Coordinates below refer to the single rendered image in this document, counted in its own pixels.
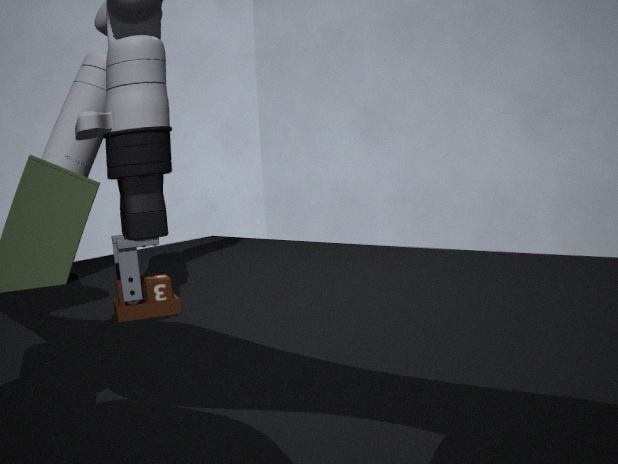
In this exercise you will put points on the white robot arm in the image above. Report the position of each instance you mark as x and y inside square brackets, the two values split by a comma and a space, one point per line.
[133, 59]

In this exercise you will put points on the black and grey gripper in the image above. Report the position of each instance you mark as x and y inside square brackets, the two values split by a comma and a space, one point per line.
[136, 126]

